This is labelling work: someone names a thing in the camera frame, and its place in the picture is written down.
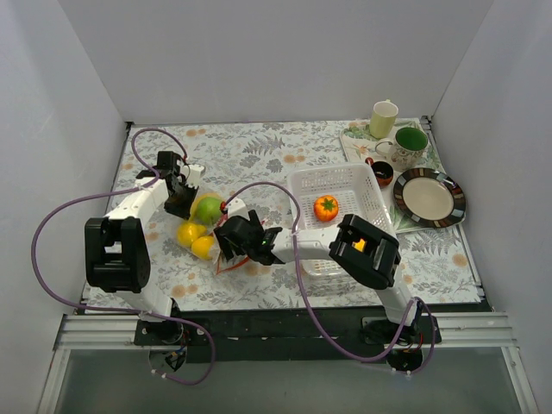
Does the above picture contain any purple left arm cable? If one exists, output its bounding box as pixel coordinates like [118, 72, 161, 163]
[30, 128, 216, 386]

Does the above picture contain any floral mug green inside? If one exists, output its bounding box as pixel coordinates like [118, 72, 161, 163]
[374, 127, 429, 172]

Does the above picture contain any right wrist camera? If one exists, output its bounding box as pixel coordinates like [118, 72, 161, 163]
[223, 198, 249, 221]

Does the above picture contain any green fake apple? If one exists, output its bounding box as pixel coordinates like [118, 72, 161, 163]
[196, 197, 223, 225]

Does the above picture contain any floral rectangular tray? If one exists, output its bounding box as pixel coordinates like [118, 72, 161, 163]
[340, 116, 443, 171]

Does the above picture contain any clear zip top bag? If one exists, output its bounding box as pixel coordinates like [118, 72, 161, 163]
[176, 192, 249, 274]

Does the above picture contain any white plastic basket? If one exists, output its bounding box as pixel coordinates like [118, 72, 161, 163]
[285, 162, 397, 281]

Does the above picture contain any yellow fake lemon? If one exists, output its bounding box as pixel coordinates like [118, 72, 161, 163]
[191, 235, 215, 260]
[176, 222, 207, 248]

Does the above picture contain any dark rimmed ceramic plate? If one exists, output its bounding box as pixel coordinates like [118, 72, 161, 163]
[392, 167, 467, 229]

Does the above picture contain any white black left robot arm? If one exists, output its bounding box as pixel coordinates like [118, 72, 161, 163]
[85, 151, 205, 345]

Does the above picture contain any grey aluminium frame rail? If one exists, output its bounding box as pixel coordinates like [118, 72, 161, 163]
[36, 116, 540, 414]

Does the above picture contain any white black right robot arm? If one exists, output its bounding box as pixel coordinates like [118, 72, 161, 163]
[214, 210, 422, 343]

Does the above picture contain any pale green mug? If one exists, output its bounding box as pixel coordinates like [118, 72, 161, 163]
[369, 99, 398, 139]

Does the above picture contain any floral table mat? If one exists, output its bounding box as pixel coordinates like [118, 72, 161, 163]
[114, 121, 484, 311]

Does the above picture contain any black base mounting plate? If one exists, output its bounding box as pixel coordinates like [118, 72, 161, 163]
[133, 304, 443, 366]

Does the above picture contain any orange fake tomato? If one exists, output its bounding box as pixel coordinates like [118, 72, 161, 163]
[313, 195, 339, 223]

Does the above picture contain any small red black bowl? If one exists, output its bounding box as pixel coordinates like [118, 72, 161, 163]
[365, 157, 394, 188]

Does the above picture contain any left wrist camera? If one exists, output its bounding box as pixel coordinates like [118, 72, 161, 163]
[184, 164, 205, 188]

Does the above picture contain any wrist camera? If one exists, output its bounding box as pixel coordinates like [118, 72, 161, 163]
[223, 198, 249, 221]
[184, 164, 205, 188]

